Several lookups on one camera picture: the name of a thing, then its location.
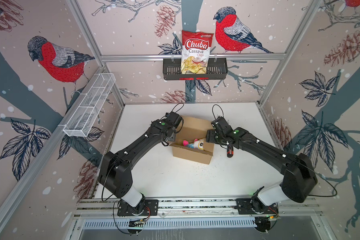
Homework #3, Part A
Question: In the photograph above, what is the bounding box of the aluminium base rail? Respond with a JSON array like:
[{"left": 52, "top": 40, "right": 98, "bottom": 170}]
[{"left": 73, "top": 196, "right": 324, "bottom": 219}]

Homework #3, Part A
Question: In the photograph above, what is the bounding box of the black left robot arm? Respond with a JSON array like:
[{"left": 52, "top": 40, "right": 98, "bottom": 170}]
[{"left": 98, "top": 112, "right": 184, "bottom": 213}]

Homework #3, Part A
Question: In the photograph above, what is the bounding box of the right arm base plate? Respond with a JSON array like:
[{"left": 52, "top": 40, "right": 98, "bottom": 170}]
[{"left": 236, "top": 199, "right": 279, "bottom": 215}]

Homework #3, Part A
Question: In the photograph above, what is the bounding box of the pink blue plush toy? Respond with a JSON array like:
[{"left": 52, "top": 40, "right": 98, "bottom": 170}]
[{"left": 183, "top": 138, "right": 206, "bottom": 151}]

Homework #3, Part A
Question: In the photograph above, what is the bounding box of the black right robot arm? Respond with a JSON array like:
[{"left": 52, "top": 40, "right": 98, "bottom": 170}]
[{"left": 206, "top": 117, "right": 318, "bottom": 213}]

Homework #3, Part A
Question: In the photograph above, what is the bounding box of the white wire mesh shelf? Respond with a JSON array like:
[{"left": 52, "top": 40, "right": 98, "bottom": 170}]
[{"left": 63, "top": 73, "right": 116, "bottom": 138}]

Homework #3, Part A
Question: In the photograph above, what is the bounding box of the black wire wall basket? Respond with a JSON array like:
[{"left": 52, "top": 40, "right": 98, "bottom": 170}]
[{"left": 163, "top": 57, "right": 228, "bottom": 81}]

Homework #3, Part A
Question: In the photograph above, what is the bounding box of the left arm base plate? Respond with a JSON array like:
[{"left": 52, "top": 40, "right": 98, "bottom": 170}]
[{"left": 117, "top": 199, "right": 159, "bottom": 217}]

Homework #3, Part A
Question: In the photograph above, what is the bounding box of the aluminium frame crossbar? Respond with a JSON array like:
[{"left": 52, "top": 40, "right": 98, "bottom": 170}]
[{"left": 100, "top": 53, "right": 287, "bottom": 63}]

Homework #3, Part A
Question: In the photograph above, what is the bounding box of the Chuba cassava chips bag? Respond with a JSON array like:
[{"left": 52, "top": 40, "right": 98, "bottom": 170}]
[{"left": 181, "top": 31, "right": 214, "bottom": 74}]

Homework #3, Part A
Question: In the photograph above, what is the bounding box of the red black utility knife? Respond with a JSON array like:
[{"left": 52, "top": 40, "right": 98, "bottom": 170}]
[{"left": 227, "top": 146, "right": 234, "bottom": 158}]

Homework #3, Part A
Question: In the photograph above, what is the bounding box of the brown cardboard express box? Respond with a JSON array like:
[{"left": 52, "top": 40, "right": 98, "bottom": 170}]
[{"left": 170, "top": 116, "right": 215, "bottom": 165}]

